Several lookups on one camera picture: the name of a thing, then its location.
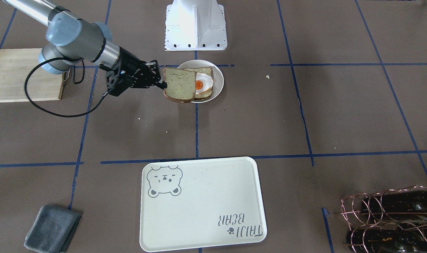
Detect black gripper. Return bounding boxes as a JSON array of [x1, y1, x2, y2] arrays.
[[119, 48, 167, 90]]

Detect bread slice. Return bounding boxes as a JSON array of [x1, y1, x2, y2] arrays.
[[164, 67, 196, 103], [182, 67, 214, 101]]

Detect white bowl plate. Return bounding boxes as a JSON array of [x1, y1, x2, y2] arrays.
[[178, 60, 224, 103]]

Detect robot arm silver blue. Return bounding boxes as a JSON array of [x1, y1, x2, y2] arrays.
[[6, 0, 167, 96]]

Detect cream bear tray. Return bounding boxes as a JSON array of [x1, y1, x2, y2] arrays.
[[139, 157, 268, 252]]

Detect fried egg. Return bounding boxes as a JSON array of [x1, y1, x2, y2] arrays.
[[196, 73, 214, 95]]

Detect wooden cutting board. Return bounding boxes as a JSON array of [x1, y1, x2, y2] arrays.
[[0, 48, 64, 103]]

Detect grey folded cloth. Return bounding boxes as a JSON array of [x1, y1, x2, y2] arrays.
[[24, 205, 82, 253]]

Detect green wine bottle front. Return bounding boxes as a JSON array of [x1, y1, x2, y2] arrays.
[[345, 226, 427, 253]]

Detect green wine bottle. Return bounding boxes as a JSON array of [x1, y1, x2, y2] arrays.
[[361, 189, 427, 221], [345, 226, 427, 253]]

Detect green wine bottle middle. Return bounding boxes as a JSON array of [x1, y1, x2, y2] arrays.
[[361, 189, 427, 221]]

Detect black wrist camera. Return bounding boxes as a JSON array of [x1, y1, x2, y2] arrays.
[[106, 68, 131, 97]]

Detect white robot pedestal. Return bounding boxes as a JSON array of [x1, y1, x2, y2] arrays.
[[164, 0, 228, 51]]

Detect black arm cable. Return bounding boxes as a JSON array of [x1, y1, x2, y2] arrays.
[[24, 57, 110, 118]]

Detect copper wire bottle rack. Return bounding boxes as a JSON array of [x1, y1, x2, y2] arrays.
[[337, 186, 427, 253]]

